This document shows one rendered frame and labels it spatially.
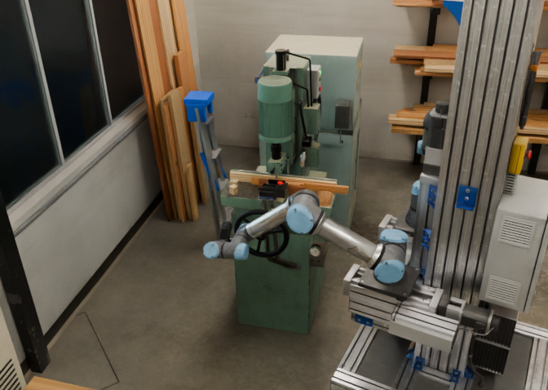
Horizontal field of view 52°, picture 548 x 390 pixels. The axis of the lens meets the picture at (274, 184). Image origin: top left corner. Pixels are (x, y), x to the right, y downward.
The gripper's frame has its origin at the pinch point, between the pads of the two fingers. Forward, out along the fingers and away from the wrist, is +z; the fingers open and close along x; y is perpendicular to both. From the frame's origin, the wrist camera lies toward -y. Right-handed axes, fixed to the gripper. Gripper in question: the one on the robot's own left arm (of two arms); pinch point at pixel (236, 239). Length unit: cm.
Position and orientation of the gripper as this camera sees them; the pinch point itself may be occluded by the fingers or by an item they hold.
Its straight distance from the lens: 285.4
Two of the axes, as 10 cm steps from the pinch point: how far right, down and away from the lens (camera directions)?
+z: 2.7, 0.1, 9.6
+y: -0.4, 10.0, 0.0
